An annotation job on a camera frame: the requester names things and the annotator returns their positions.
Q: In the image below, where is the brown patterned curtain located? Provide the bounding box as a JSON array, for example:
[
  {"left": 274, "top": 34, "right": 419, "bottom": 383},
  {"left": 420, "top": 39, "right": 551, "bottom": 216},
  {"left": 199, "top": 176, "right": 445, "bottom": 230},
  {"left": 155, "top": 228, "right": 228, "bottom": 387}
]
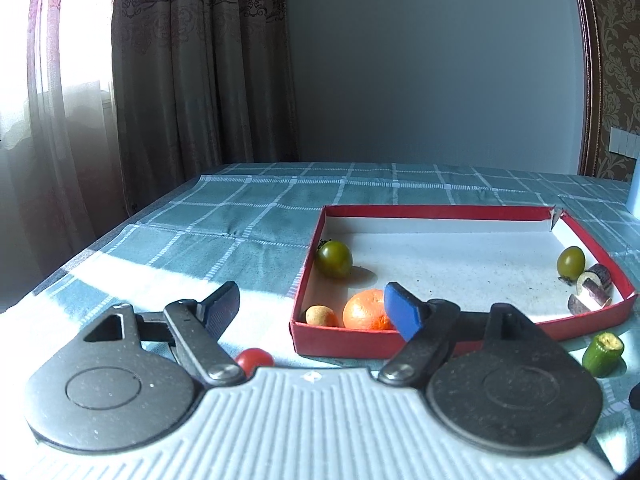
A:
[{"left": 111, "top": 0, "right": 301, "bottom": 217}]

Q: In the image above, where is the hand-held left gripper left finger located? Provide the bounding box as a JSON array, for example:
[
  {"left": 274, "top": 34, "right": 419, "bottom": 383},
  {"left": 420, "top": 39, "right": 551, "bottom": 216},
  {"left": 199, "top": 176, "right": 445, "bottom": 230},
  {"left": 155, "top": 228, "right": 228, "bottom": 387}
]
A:
[{"left": 82, "top": 281, "right": 247, "bottom": 387}]

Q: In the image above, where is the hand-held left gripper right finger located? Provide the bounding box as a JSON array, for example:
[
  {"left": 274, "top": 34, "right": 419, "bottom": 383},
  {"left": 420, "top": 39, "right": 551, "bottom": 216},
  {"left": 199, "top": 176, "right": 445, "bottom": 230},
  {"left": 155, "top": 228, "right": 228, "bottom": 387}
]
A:
[{"left": 377, "top": 282, "right": 553, "bottom": 389}]

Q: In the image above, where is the green cucumber piece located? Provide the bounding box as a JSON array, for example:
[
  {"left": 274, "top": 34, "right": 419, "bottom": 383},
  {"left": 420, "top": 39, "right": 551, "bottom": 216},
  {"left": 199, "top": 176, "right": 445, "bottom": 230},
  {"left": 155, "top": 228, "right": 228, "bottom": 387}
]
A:
[{"left": 582, "top": 332, "right": 626, "bottom": 379}]

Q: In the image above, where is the sheer pink curtain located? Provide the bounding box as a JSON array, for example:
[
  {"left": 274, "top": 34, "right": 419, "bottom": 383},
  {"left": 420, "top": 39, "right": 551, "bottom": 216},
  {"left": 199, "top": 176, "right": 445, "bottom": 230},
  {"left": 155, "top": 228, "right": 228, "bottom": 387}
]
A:
[{"left": 0, "top": 0, "right": 126, "bottom": 313}]

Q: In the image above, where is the white wall switch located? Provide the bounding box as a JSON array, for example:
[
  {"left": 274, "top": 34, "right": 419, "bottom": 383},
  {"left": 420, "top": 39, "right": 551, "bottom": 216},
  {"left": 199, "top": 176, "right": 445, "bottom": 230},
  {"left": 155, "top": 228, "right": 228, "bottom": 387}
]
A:
[{"left": 609, "top": 126, "right": 640, "bottom": 157}]

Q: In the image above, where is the orange tangerine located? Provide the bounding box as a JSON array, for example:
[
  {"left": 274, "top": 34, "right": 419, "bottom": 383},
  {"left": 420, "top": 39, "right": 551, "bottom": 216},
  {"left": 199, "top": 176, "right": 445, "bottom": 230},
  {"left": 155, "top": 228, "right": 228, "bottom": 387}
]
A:
[{"left": 342, "top": 288, "right": 397, "bottom": 331}]

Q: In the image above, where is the teal checked tablecloth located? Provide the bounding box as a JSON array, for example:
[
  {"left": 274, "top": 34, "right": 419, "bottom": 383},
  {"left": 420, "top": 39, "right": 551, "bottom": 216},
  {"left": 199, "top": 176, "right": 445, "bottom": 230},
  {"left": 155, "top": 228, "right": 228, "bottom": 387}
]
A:
[{"left": 0, "top": 161, "right": 640, "bottom": 480}]

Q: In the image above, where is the brown wooden frame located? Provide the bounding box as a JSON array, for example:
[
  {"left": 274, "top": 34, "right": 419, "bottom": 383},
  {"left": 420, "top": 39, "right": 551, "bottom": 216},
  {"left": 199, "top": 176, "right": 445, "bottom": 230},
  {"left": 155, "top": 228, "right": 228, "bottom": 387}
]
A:
[{"left": 566, "top": 0, "right": 608, "bottom": 178}]

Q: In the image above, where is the red cherry tomato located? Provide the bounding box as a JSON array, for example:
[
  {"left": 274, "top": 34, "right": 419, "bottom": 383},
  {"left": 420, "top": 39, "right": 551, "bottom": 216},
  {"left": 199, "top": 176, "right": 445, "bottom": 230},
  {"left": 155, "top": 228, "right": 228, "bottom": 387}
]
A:
[{"left": 235, "top": 347, "right": 275, "bottom": 377}]

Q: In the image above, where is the red cardboard box tray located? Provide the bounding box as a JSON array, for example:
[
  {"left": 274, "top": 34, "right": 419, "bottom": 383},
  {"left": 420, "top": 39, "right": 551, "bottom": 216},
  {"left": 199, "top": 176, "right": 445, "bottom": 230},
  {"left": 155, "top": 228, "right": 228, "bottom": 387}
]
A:
[{"left": 289, "top": 204, "right": 638, "bottom": 361}]

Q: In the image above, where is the green tomato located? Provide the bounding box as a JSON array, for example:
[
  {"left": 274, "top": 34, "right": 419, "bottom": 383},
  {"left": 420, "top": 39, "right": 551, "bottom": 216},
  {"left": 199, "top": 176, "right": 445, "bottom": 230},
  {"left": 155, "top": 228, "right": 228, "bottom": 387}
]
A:
[
  {"left": 315, "top": 240, "right": 354, "bottom": 279},
  {"left": 557, "top": 246, "right": 586, "bottom": 280}
]

